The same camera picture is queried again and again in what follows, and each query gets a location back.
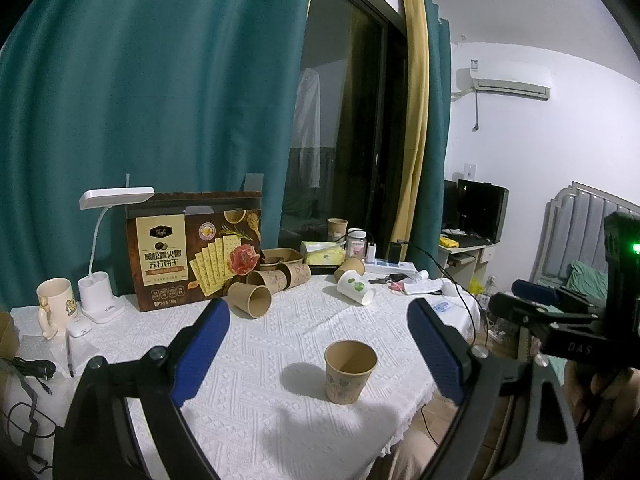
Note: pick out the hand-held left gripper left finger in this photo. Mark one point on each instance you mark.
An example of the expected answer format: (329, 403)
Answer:
(201, 347)

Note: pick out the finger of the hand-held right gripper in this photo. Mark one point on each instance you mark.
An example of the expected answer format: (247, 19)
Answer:
(515, 307)
(534, 290)

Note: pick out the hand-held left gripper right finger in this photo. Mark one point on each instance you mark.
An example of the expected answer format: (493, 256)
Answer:
(434, 352)

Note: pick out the brown printed paper cup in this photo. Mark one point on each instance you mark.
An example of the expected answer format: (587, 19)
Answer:
(267, 280)
(348, 267)
(336, 230)
(349, 375)
(296, 274)

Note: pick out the plain brown paper cup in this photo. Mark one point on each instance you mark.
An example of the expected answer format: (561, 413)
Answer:
(250, 301)

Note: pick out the white paper cup green print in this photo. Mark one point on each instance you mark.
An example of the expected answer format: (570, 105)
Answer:
(354, 287)

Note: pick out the green pillow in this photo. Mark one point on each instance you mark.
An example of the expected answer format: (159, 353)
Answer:
(589, 280)

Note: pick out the white computer desk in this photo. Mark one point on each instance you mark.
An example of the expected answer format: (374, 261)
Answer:
(465, 255)

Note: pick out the grey padded bed headboard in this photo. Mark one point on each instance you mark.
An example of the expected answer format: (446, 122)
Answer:
(575, 230)

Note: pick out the white tube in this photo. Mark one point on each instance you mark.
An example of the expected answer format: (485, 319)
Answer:
(420, 276)

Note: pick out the white patterned tablecloth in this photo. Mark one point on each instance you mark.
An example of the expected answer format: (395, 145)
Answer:
(280, 375)

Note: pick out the brown cracker box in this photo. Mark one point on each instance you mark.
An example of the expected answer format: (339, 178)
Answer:
(190, 255)

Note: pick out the black computer monitor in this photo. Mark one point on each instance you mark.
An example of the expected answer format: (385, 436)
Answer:
(482, 210)

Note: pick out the white power strip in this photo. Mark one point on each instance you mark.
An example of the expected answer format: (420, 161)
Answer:
(392, 266)

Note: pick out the white desk lamp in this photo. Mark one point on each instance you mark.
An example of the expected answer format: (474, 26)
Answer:
(102, 290)

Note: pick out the white charger plug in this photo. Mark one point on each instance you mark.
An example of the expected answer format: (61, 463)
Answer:
(372, 252)

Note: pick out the brown paper bowl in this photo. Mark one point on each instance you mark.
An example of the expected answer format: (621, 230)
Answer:
(280, 256)

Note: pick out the black pen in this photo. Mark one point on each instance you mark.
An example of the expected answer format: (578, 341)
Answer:
(69, 355)

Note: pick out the white plastic jar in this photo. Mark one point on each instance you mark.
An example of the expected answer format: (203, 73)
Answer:
(356, 244)

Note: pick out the yellow green tissue box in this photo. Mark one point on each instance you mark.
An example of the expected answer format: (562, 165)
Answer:
(323, 252)

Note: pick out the cream cartoon mug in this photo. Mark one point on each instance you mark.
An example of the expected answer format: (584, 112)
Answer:
(55, 305)

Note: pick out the teal curtain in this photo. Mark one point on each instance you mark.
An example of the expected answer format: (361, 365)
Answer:
(150, 110)
(435, 150)

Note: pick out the white air conditioner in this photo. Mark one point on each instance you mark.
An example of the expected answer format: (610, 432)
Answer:
(510, 80)

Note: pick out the yellow curtain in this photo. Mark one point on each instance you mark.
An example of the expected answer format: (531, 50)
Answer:
(416, 110)

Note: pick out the dark glass sliding door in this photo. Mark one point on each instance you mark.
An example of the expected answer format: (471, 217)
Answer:
(345, 125)

